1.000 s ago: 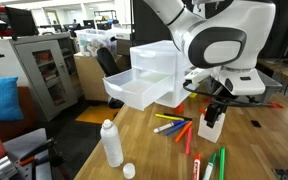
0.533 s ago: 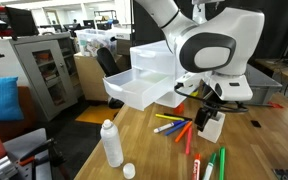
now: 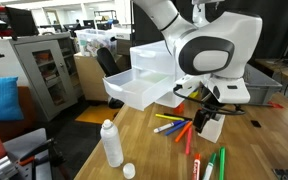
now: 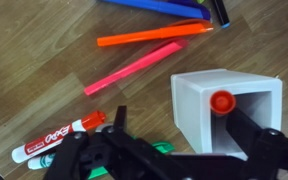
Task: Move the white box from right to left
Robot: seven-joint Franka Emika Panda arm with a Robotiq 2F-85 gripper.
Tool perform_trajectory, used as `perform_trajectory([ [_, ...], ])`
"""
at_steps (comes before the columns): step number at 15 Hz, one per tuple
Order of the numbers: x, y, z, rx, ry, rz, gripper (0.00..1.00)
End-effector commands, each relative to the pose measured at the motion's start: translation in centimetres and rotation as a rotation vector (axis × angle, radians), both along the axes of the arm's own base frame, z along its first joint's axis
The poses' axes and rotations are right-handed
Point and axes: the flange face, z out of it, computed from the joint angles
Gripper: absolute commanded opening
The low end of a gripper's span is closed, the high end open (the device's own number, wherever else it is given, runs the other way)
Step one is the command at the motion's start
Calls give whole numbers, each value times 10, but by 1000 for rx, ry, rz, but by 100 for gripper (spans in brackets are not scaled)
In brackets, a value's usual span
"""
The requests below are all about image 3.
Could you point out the red and white marker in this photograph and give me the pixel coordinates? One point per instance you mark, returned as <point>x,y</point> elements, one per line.
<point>196,168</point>

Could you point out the blue cushion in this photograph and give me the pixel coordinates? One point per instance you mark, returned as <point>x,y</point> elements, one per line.
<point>2,100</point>

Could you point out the black tripod clamp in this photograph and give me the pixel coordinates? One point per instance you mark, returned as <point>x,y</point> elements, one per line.
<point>44,153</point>

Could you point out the black marker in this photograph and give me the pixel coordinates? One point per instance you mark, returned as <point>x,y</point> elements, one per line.
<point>180,117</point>

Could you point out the small black flat object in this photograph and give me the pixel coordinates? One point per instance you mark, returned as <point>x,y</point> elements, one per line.
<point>256,123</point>

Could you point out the clear plastic storage bin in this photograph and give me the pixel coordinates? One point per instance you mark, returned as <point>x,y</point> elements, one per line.
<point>94,41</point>

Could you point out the green and white marker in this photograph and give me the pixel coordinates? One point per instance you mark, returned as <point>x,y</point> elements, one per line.
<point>209,168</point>

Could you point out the light wooden cupboard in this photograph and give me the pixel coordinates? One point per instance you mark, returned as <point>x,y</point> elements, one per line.
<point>90,78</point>

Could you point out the grey metal cabinet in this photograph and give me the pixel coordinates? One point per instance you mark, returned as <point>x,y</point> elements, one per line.
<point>44,76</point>

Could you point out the white bottle cap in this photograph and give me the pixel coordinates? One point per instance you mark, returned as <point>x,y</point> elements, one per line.
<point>129,170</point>

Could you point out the yellow toy block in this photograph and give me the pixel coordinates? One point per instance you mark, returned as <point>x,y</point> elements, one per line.
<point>194,94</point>

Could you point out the orange floor mat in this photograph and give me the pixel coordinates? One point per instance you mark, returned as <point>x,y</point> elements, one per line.
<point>95,115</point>

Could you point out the orange toy block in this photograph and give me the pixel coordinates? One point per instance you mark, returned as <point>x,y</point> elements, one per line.
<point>179,108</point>

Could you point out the white and blue marker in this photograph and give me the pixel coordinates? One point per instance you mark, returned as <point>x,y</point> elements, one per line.
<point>165,127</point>

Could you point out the white plastic drawer cabinet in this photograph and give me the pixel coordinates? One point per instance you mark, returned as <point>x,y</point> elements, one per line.
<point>150,56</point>

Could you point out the white spray bottle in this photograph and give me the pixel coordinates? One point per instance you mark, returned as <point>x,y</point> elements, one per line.
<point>111,145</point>

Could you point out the small red object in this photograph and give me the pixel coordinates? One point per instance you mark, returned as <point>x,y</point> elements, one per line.
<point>275,104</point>

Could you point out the small white box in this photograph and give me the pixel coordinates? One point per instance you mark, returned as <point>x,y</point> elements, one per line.
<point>212,131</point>

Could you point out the pink marker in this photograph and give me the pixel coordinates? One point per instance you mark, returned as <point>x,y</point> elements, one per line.
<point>188,141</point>

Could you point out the translucent white pulled-out drawer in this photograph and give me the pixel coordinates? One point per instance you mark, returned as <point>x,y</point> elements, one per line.
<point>134,87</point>

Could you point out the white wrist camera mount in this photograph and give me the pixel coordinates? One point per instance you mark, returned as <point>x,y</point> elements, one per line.
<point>190,85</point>

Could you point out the orange marker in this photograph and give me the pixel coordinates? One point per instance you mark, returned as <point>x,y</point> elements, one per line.
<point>183,132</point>

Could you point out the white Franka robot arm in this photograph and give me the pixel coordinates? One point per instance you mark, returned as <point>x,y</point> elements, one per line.
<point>224,36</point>

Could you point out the black office chair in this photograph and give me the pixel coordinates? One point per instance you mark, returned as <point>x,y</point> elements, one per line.
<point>108,63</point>

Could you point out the black computer monitor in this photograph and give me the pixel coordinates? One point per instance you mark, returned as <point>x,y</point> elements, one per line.
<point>22,21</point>

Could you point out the yellow marker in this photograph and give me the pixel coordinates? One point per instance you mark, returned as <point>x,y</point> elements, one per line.
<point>169,117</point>

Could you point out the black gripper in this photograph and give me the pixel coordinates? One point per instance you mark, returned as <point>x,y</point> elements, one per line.
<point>210,106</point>

